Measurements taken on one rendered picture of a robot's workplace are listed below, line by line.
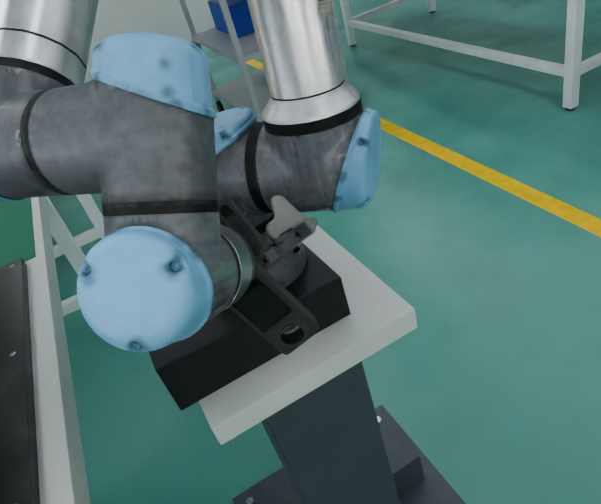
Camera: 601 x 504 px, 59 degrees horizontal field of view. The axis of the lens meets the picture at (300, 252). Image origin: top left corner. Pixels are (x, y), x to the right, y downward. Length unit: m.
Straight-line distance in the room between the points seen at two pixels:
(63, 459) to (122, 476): 0.96
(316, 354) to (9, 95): 0.49
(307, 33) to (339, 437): 0.67
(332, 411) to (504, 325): 0.95
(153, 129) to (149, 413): 1.57
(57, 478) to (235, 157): 0.46
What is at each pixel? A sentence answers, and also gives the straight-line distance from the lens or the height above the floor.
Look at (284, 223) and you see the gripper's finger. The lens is 0.58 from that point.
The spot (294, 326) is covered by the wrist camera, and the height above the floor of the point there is 0.93.
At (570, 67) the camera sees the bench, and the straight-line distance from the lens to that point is 2.86.
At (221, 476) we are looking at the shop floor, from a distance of 1.61.
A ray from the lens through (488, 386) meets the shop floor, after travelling 1.61.
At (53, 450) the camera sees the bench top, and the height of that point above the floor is 0.75.
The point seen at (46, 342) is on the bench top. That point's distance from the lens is 1.00.
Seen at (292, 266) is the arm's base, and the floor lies 0.84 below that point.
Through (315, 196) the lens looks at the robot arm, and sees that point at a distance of 0.62.
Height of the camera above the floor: 1.28
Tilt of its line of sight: 36 degrees down
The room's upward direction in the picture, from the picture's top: 18 degrees counter-clockwise
